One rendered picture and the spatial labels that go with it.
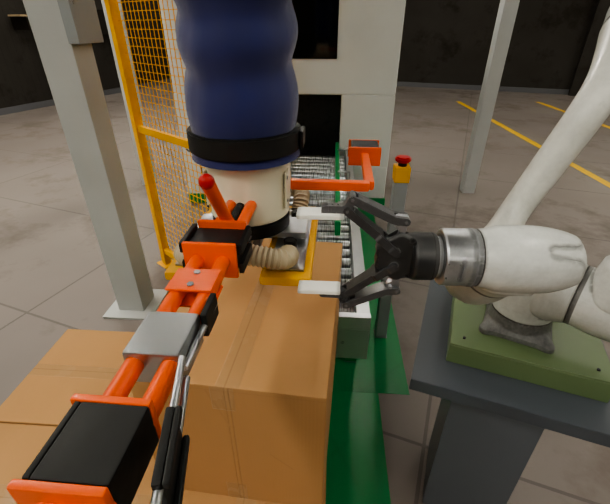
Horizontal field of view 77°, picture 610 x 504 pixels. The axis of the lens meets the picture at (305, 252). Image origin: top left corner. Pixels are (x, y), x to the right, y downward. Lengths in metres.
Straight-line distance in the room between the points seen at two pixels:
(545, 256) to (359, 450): 1.37
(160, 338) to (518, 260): 0.48
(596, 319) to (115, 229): 2.11
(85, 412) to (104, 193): 1.92
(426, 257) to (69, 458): 0.47
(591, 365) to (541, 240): 0.63
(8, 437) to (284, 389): 0.90
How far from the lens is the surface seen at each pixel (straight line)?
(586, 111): 0.83
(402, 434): 1.91
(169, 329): 0.47
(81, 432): 0.39
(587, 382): 1.20
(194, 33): 0.72
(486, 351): 1.13
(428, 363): 1.14
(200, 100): 0.74
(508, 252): 0.61
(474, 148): 4.31
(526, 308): 1.14
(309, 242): 0.86
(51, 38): 2.16
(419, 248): 0.59
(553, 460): 2.07
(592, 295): 1.10
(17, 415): 1.51
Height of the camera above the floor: 1.55
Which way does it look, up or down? 31 degrees down
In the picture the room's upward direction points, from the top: straight up
